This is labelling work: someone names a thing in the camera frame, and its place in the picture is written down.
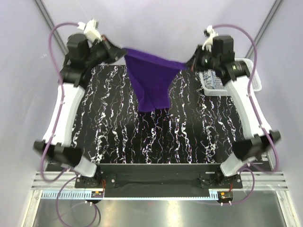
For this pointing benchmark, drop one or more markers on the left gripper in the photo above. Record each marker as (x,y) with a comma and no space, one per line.
(114,53)

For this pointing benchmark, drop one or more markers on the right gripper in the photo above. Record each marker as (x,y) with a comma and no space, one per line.
(199,52)

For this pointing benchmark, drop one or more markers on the blue white patterned towel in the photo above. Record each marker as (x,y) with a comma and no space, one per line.
(209,80)

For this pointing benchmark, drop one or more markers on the purple towel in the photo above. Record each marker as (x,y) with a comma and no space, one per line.
(151,77)

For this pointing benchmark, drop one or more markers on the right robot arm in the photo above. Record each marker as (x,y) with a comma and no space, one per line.
(258,135)

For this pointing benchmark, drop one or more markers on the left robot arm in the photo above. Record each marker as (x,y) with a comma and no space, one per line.
(55,145)

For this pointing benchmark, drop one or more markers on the white plastic basket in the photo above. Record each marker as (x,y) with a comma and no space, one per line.
(255,78)

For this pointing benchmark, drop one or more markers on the black marble pattern mat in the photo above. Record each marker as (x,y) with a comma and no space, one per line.
(195,129)

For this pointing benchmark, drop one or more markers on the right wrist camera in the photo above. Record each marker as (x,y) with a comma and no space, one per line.
(210,33)

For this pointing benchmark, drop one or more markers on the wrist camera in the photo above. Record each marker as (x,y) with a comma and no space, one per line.
(210,33)
(90,30)

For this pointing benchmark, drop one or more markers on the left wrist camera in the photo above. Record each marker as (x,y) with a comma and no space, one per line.
(90,30)

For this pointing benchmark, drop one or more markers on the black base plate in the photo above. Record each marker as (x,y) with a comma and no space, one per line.
(161,168)

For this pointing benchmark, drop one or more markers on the aluminium frame rail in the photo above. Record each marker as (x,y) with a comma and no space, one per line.
(245,181)

